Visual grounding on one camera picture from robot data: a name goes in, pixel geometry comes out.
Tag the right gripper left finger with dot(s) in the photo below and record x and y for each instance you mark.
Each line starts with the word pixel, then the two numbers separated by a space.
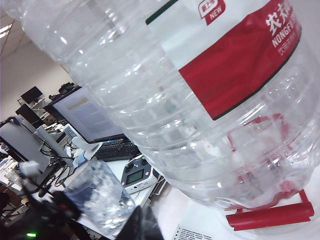
pixel 135 225

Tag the white water dispenser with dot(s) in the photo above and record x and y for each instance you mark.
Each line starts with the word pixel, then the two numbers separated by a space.
pixel 200 217

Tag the small black monitor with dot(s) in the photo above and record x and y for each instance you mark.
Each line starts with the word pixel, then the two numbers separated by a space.
pixel 31 93
pixel 27 115

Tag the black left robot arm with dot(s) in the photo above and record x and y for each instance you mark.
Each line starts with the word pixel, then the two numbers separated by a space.
pixel 25 225

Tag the grey monitor back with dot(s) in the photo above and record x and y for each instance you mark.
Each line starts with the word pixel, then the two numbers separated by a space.
pixel 17 142

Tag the white power adapter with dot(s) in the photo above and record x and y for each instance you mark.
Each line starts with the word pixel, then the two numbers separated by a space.
pixel 30 167

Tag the black computer monitor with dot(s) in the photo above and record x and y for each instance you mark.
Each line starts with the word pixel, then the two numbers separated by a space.
pixel 85 115

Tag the black keyboard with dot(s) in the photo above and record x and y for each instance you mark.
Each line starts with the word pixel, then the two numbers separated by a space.
pixel 117 150

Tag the clear textured plastic mug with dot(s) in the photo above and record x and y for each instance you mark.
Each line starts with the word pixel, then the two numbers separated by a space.
pixel 100 195

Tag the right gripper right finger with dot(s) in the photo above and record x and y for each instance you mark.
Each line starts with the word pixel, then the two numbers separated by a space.
pixel 153 225

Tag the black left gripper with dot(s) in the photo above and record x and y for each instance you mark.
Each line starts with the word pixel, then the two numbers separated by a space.
pixel 65 205

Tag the white RC transmitter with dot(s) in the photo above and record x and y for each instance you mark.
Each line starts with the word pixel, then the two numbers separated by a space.
pixel 137 175

